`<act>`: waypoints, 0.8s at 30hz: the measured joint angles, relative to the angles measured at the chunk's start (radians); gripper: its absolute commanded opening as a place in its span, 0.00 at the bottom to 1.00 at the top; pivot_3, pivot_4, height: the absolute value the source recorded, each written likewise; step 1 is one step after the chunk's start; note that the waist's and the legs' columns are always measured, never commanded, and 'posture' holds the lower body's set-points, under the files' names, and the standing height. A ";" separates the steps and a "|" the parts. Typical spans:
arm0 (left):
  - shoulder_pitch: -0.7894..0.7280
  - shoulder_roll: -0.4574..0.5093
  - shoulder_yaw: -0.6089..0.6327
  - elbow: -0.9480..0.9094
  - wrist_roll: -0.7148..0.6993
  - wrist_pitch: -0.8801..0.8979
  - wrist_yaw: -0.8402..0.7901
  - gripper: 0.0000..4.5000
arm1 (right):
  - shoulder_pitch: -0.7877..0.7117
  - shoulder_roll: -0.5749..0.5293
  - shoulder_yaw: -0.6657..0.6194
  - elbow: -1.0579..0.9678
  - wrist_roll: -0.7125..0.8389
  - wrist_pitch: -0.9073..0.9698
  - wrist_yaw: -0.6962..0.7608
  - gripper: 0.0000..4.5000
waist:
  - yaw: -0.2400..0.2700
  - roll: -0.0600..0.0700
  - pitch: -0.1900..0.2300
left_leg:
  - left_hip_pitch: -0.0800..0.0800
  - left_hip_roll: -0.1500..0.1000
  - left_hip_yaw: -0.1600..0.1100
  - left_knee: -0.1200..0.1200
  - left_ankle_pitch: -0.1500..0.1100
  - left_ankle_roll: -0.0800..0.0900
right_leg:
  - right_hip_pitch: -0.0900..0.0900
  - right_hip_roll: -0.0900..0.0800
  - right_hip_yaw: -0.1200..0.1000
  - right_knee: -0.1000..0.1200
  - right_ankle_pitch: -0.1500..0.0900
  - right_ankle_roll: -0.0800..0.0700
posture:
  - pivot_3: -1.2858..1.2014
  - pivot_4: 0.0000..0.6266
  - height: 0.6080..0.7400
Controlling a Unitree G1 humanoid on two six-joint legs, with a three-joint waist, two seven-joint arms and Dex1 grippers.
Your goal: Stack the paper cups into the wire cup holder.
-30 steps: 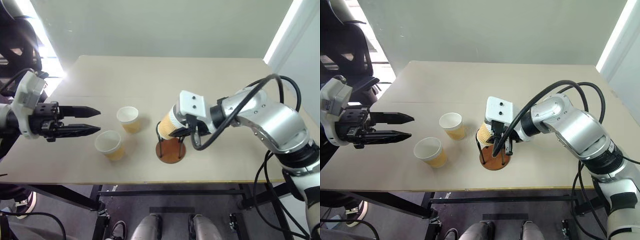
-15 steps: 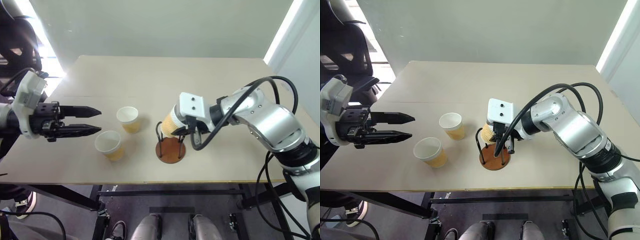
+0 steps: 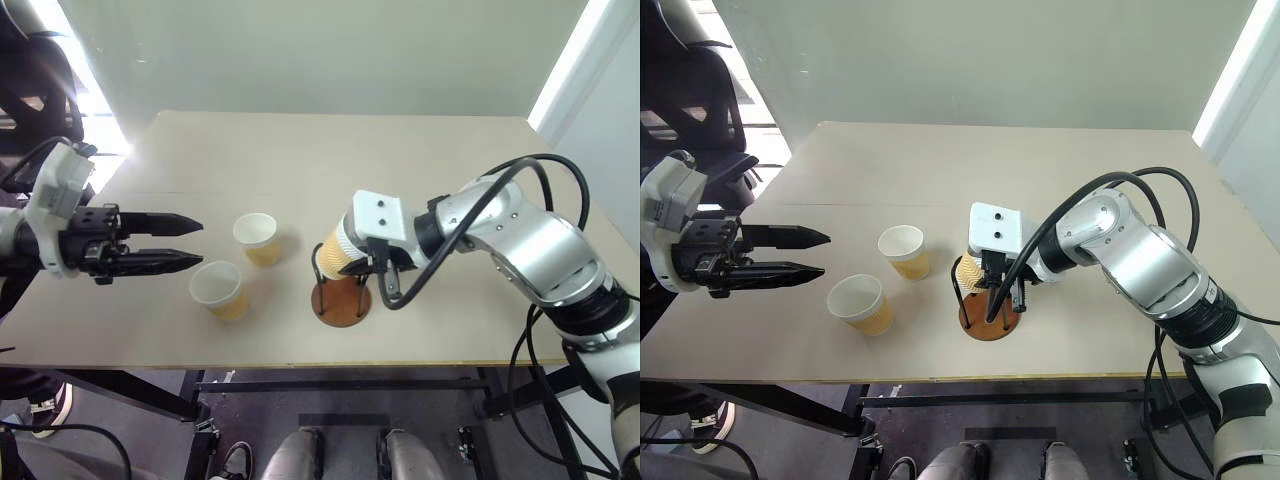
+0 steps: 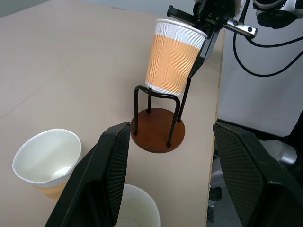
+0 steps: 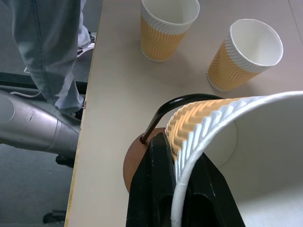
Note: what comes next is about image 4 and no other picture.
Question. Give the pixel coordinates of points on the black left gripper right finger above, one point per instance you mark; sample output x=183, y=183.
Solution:
x=255, y=179

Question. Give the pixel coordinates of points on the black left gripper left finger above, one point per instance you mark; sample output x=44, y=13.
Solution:
x=94, y=179

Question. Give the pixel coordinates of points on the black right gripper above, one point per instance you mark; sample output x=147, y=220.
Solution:
x=213, y=11

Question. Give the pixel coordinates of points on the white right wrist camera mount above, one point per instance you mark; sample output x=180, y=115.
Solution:
x=293, y=6

